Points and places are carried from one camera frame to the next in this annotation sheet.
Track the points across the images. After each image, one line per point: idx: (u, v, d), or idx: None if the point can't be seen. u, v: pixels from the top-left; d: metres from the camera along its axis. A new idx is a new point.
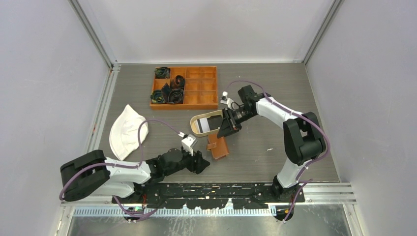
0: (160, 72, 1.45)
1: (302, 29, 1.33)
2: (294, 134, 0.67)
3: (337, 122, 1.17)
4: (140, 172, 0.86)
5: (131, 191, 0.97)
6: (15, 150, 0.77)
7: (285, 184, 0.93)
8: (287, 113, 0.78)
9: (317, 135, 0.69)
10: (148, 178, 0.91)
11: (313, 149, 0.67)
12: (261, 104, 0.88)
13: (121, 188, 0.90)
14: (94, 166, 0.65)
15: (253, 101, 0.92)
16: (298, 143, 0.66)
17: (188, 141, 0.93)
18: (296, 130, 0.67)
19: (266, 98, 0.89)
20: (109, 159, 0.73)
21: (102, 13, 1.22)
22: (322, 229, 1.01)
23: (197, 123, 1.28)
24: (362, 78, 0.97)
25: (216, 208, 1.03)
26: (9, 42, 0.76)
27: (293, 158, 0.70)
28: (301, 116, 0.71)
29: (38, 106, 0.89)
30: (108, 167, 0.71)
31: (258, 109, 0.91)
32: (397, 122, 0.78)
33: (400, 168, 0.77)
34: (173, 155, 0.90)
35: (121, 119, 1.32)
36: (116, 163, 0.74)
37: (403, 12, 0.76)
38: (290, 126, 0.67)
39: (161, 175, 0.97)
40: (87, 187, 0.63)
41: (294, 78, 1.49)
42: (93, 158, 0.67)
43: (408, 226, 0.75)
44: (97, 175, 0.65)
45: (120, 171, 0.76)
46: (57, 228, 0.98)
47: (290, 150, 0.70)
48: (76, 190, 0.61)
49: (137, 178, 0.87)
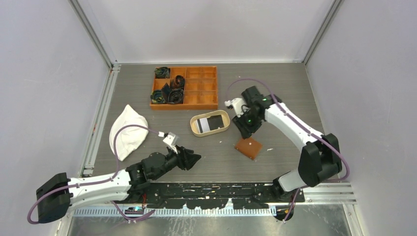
0: (160, 72, 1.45)
1: (303, 28, 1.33)
2: (314, 161, 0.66)
3: (338, 123, 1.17)
4: (116, 183, 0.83)
5: (128, 194, 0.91)
6: (15, 149, 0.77)
7: (287, 187, 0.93)
8: (306, 132, 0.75)
9: (336, 159, 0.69)
10: (130, 186, 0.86)
11: (330, 173, 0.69)
12: (273, 113, 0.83)
13: (109, 196, 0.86)
14: (57, 190, 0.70)
15: (262, 106, 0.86)
16: (317, 169, 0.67)
17: (168, 140, 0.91)
18: (316, 155, 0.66)
19: (278, 106, 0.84)
20: (74, 180, 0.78)
21: (103, 13, 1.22)
22: (322, 229, 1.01)
23: (197, 123, 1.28)
24: (362, 79, 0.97)
25: (216, 208, 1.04)
26: (10, 42, 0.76)
27: (307, 179, 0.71)
28: (322, 140, 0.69)
29: (38, 106, 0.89)
30: (71, 189, 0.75)
31: (267, 116, 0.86)
32: (397, 121, 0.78)
33: (399, 168, 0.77)
34: (154, 159, 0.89)
35: (121, 118, 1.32)
36: (81, 182, 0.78)
37: (402, 12, 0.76)
38: (312, 153, 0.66)
39: (146, 181, 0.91)
40: (52, 209, 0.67)
41: (294, 78, 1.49)
42: (57, 181, 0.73)
43: (408, 226, 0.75)
44: (58, 198, 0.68)
45: (88, 190, 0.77)
46: (57, 228, 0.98)
47: (307, 172, 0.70)
48: (44, 213, 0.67)
49: (115, 189, 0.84)
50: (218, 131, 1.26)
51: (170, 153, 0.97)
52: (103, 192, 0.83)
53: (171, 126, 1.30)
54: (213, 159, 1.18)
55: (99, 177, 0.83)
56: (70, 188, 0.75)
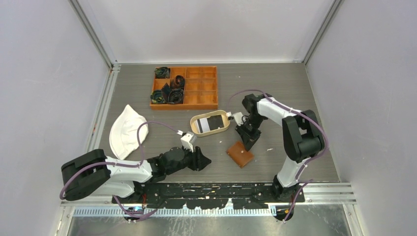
0: (160, 72, 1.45)
1: (303, 28, 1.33)
2: (292, 131, 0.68)
3: (337, 123, 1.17)
4: (142, 171, 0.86)
5: (131, 192, 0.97)
6: (15, 149, 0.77)
7: (284, 183, 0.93)
8: (286, 110, 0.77)
9: (316, 132, 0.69)
10: (150, 177, 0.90)
11: (312, 146, 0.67)
12: (262, 103, 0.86)
13: (119, 186, 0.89)
14: (96, 164, 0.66)
15: (255, 102, 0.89)
16: (296, 139, 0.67)
17: (186, 137, 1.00)
18: (294, 125, 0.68)
19: (266, 98, 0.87)
20: (109, 158, 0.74)
21: (103, 13, 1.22)
22: (322, 229, 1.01)
23: (197, 123, 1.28)
24: (362, 79, 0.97)
25: (216, 208, 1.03)
26: (10, 42, 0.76)
27: (291, 154, 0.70)
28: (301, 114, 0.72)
29: (38, 106, 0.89)
30: (108, 166, 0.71)
31: (259, 109, 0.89)
32: (397, 121, 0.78)
33: (398, 167, 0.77)
34: (174, 153, 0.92)
35: (121, 118, 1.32)
36: (117, 162, 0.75)
37: (402, 12, 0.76)
38: (288, 123, 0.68)
39: (163, 174, 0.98)
40: (89, 186, 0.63)
41: (294, 78, 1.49)
42: (93, 157, 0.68)
43: (408, 226, 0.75)
44: (96, 173, 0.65)
45: (121, 171, 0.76)
46: (57, 228, 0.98)
47: (289, 146, 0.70)
48: (78, 189, 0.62)
49: (137, 177, 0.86)
50: (218, 131, 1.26)
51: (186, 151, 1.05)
52: (127, 177, 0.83)
53: (171, 126, 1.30)
54: (213, 159, 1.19)
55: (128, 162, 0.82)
56: (106, 165, 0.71)
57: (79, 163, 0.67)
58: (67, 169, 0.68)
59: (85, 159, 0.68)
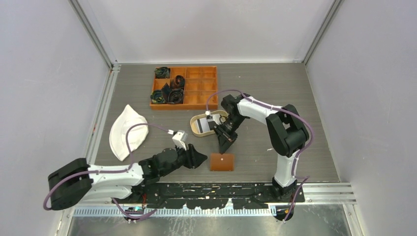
0: (160, 72, 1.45)
1: (303, 28, 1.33)
2: (278, 128, 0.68)
3: (337, 123, 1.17)
4: (131, 175, 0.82)
5: (130, 192, 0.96)
6: (15, 149, 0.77)
7: (282, 182, 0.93)
8: (268, 108, 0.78)
9: (299, 125, 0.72)
10: (141, 180, 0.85)
11: (298, 139, 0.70)
12: (242, 104, 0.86)
13: (115, 191, 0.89)
14: (79, 174, 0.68)
15: (235, 103, 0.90)
16: (282, 136, 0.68)
17: (177, 136, 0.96)
18: (279, 123, 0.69)
19: (246, 98, 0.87)
20: (93, 166, 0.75)
21: (103, 13, 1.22)
22: (322, 229, 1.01)
23: (197, 123, 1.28)
24: (362, 79, 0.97)
25: (216, 208, 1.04)
26: (10, 42, 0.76)
27: (280, 150, 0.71)
28: (283, 110, 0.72)
29: (38, 106, 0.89)
30: (91, 175, 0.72)
31: (240, 110, 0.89)
32: (397, 121, 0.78)
33: (399, 167, 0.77)
34: (167, 154, 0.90)
35: (121, 118, 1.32)
36: (101, 169, 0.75)
37: (402, 12, 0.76)
38: (272, 121, 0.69)
39: (156, 177, 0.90)
40: (71, 195, 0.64)
41: (294, 78, 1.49)
42: (76, 166, 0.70)
43: (408, 225, 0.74)
44: (78, 182, 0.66)
45: (106, 178, 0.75)
46: (57, 228, 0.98)
47: (276, 143, 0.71)
48: (59, 199, 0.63)
49: (128, 181, 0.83)
50: None
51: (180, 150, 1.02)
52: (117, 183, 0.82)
53: (171, 126, 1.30)
54: None
55: (115, 167, 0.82)
56: (89, 174, 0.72)
57: (63, 173, 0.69)
58: (53, 179, 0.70)
59: (68, 168, 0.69)
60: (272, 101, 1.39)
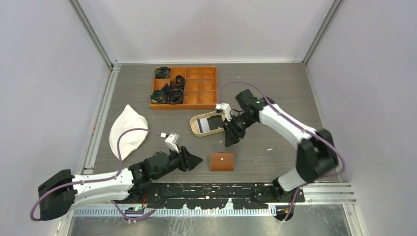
0: (160, 72, 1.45)
1: (303, 28, 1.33)
2: (310, 157, 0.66)
3: (338, 123, 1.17)
4: (119, 181, 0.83)
5: (128, 194, 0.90)
6: (15, 149, 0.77)
7: (285, 187, 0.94)
8: (299, 130, 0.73)
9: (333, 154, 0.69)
10: (132, 185, 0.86)
11: (328, 168, 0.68)
12: (266, 114, 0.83)
13: (110, 194, 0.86)
14: (63, 186, 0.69)
15: (256, 108, 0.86)
16: (314, 165, 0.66)
17: (169, 139, 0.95)
18: (312, 151, 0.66)
19: (272, 108, 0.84)
20: (78, 177, 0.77)
21: (103, 13, 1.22)
22: (323, 229, 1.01)
23: (197, 123, 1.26)
24: (362, 79, 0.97)
25: (216, 208, 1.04)
26: (10, 42, 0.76)
27: (306, 176, 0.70)
28: (317, 136, 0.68)
29: (38, 106, 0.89)
30: (75, 186, 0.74)
31: (262, 118, 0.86)
32: (398, 121, 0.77)
33: (399, 168, 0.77)
34: (158, 159, 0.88)
35: (121, 118, 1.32)
36: (86, 179, 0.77)
37: (402, 12, 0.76)
38: (307, 150, 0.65)
39: (148, 180, 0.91)
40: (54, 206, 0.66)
41: (294, 78, 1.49)
42: (61, 178, 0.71)
43: (408, 226, 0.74)
44: (62, 195, 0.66)
45: (92, 187, 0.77)
46: (57, 228, 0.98)
47: (304, 169, 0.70)
48: (46, 211, 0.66)
49: (117, 187, 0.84)
50: (218, 131, 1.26)
51: (172, 153, 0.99)
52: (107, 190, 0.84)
53: (171, 126, 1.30)
54: None
55: (102, 175, 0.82)
56: (74, 185, 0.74)
57: (49, 185, 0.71)
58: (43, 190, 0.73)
59: (54, 180, 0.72)
60: None
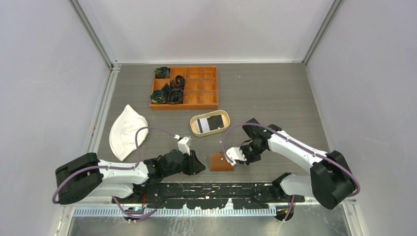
0: (160, 72, 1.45)
1: (303, 28, 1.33)
2: (325, 180, 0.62)
3: (337, 123, 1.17)
4: (137, 173, 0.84)
5: (131, 191, 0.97)
6: (15, 149, 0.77)
7: (288, 191, 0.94)
8: (310, 153, 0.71)
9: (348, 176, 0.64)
10: (146, 178, 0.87)
11: (347, 191, 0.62)
12: (275, 141, 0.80)
13: (118, 189, 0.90)
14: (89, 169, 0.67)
15: (263, 136, 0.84)
16: (331, 189, 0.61)
17: (183, 141, 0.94)
18: (326, 174, 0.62)
19: (278, 134, 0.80)
20: (103, 162, 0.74)
21: (103, 13, 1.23)
22: (322, 230, 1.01)
23: (197, 123, 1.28)
24: (362, 79, 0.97)
25: (216, 208, 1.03)
26: (10, 42, 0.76)
27: (325, 202, 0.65)
28: (329, 160, 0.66)
29: (38, 106, 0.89)
30: (101, 170, 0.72)
31: (271, 146, 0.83)
32: (397, 121, 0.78)
33: (399, 168, 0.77)
34: (175, 155, 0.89)
35: (121, 118, 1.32)
36: (110, 165, 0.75)
37: (402, 12, 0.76)
38: (319, 173, 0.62)
39: (160, 176, 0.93)
40: (81, 190, 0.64)
41: (294, 78, 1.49)
42: (86, 161, 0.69)
43: (408, 225, 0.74)
44: (88, 178, 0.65)
45: (115, 174, 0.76)
46: (57, 228, 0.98)
47: (321, 194, 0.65)
48: (68, 193, 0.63)
49: (133, 179, 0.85)
50: (218, 131, 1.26)
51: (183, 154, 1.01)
52: (123, 180, 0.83)
53: (171, 126, 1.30)
54: None
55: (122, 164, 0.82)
56: (100, 169, 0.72)
57: (71, 167, 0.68)
58: (61, 172, 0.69)
59: (77, 162, 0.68)
60: (272, 101, 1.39)
